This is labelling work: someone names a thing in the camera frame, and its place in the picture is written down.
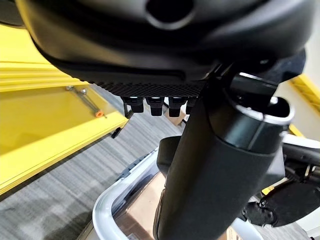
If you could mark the black shelf foot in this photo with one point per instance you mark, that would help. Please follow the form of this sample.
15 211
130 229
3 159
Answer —
116 133

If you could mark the small orange cap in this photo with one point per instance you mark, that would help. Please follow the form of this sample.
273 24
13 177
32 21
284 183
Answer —
99 114

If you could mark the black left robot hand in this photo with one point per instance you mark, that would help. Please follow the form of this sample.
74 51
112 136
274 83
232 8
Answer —
140 45

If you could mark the brown cardboard carton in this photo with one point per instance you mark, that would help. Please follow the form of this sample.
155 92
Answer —
178 119

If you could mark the yellow shelf frame beam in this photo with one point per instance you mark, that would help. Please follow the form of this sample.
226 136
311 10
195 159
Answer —
306 90

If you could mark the clear plastic box white rim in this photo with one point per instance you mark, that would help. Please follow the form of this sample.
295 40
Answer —
100 207

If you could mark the black sole-shaped part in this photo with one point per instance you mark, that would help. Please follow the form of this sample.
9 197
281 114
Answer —
287 205

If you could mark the yellow metal shelf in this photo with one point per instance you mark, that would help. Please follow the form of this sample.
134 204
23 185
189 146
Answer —
37 120

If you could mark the brown cardboard sheet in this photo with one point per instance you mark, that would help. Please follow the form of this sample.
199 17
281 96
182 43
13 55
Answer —
142 200

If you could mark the thin metal brace rod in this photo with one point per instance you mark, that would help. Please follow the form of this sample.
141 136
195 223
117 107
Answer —
86 98

